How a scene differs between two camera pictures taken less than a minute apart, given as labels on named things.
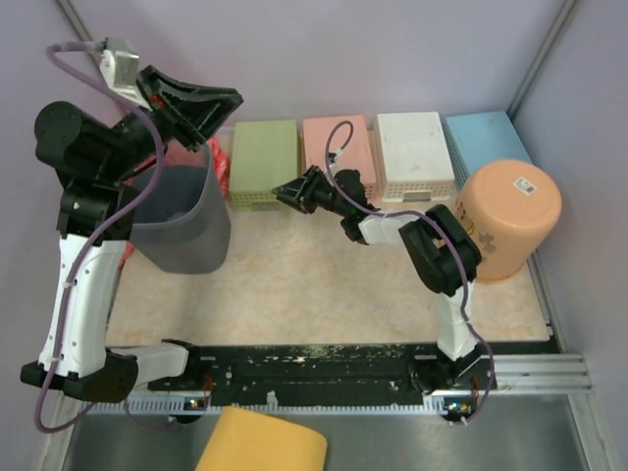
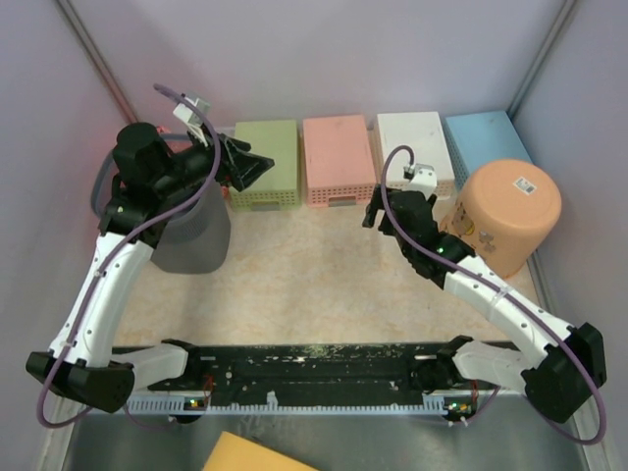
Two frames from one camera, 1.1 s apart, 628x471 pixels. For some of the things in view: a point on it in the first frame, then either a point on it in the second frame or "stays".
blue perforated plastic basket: (478, 139) stays
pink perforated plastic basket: (356, 154) stays
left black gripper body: (150, 117) → (193, 165)
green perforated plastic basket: (264, 155) stays
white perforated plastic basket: (412, 159) stays
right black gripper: (299, 192) → (373, 207)
